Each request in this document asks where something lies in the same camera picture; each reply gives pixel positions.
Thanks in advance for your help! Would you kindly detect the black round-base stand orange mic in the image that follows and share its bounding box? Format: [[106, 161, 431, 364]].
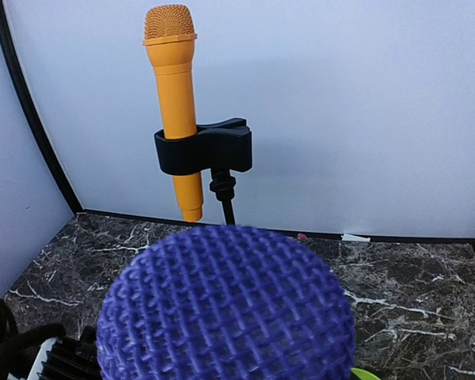
[[154, 118, 253, 225]]

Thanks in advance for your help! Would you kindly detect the purple microphone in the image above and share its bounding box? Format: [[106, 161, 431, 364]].
[[96, 226, 356, 379]]

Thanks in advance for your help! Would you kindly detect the orange microphone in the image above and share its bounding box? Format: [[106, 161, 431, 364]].
[[142, 4, 205, 222]]

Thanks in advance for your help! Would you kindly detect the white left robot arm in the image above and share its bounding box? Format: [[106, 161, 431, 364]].
[[0, 298, 66, 379]]

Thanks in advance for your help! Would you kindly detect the lime green plate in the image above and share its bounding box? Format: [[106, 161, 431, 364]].
[[350, 367, 381, 380]]

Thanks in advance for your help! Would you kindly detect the left black corner post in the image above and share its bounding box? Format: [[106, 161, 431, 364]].
[[0, 1, 84, 214]]

